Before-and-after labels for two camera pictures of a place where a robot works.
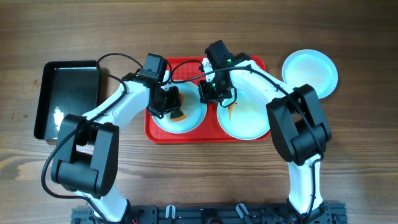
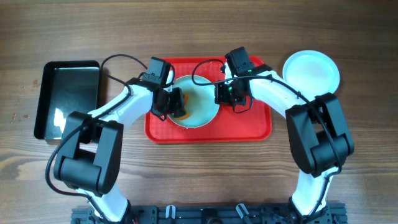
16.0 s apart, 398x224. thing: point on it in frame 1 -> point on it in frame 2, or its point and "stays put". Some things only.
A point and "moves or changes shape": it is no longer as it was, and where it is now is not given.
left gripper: (173, 103) stays put
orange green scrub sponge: (178, 115) moves or changes shape
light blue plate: (195, 108) -> (312, 73)
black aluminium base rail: (328, 214) stays put
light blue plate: (307, 66) stays put
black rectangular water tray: (68, 88) stays put
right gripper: (207, 98) -> (221, 98)
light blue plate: (247, 119) -> (199, 101)
